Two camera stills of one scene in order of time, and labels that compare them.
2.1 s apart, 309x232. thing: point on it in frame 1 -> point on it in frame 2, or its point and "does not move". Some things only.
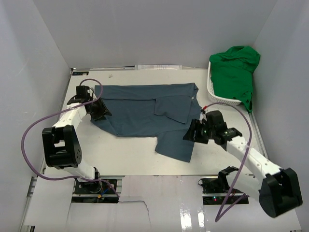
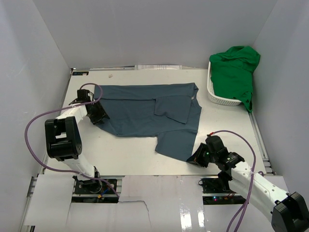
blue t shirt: [165, 111] does not move
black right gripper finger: [196, 132] -> [202, 157]
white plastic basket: [217, 98] does not move
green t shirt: [231, 74] does not move
